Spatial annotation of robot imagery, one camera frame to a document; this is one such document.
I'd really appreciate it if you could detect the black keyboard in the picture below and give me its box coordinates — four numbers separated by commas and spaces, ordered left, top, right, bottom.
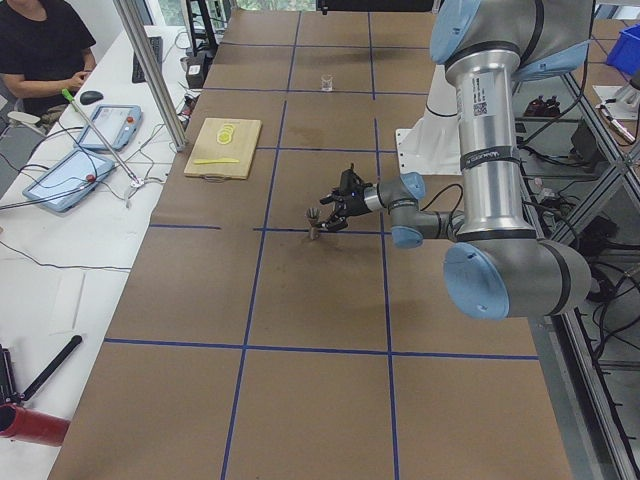
131, 36, 165, 84

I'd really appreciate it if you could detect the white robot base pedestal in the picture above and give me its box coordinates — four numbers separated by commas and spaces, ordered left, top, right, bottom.
395, 65, 461, 176

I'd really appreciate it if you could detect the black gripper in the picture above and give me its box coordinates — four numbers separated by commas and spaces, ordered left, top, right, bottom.
318, 183, 378, 232

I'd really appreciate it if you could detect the clear glass shaker cup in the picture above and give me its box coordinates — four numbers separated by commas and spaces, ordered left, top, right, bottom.
321, 74, 333, 92

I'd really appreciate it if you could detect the yellow plastic knife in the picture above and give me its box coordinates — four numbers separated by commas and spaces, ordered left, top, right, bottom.
193, 157, 240, 165

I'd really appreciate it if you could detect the black folded umbrella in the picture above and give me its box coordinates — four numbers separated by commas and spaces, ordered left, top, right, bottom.
1, 335, 83, 405

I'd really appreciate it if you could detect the aluminium frame post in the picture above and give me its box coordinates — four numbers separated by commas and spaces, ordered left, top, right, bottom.
113, 0, 186, 152

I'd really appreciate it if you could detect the person in black shirt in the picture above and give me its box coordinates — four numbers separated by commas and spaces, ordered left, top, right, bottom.
1, 0, 97, 127

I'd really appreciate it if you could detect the grey office chair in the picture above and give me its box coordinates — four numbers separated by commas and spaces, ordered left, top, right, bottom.
1, 80, 47, 139

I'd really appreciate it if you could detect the red cylinder bottle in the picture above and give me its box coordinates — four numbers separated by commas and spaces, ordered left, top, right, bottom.
1, 403, 70, 447

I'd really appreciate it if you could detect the steel jigger measuring cup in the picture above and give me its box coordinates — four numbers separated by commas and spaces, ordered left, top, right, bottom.
305, 207, 322, 240

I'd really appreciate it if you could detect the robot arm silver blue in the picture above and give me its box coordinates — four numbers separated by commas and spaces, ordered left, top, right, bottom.
321, 1, 594, 320

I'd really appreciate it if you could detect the bamboo cutting board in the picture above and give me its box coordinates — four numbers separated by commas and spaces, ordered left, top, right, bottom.
184, 118, 262, 180

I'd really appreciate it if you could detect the reacher grabber stick green handle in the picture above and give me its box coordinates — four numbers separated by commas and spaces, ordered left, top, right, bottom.
62, 89, 144, 188

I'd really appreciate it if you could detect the white foam block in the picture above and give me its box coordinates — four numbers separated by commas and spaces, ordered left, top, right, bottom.
49, 271, 85, 335

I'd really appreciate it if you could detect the teach pendant near post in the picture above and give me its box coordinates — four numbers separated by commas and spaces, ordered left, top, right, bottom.
78, 105, 142, 152

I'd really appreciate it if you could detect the teach pendant far side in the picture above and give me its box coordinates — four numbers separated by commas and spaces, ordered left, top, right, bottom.
22, 149, 115, 213

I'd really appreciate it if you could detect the blue plastic bin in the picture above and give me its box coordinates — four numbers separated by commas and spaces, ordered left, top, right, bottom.
606, 24, 640, 75

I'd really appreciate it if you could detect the black computer mouse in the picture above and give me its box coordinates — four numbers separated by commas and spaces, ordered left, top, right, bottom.
79, 90, 104, 106

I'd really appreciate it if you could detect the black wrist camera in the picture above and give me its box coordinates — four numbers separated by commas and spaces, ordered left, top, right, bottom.
339, 163, 367, 197

